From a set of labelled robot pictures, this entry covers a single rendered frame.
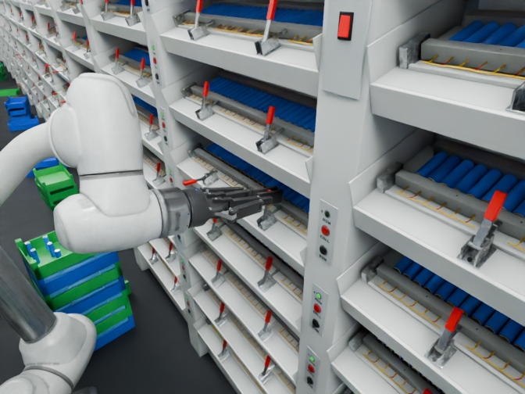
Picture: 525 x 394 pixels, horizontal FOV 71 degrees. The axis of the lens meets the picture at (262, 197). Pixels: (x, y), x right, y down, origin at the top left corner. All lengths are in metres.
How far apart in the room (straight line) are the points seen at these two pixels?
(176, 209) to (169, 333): 1.28
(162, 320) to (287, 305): 1.11
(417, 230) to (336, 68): 0.25
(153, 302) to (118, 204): 1.47
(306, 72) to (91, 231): 0.41
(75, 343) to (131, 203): 0.78
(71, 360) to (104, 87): 0.91
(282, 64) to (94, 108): 0.31
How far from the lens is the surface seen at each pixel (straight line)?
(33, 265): 1.57
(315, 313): 0.80
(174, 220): 0.67
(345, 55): 0.55
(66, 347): 1.32
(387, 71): 0.55
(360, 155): 0.56
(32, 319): 1.27
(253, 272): 1.02
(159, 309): 2.02
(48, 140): 0.69
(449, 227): 0.56
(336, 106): 0.57
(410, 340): 0.67
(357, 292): 0.71
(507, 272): 0.53
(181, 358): 1.80
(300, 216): 0.82
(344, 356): 0.85
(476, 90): 0.49
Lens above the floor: 1.41
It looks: 30 degrees down
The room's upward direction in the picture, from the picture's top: straight up
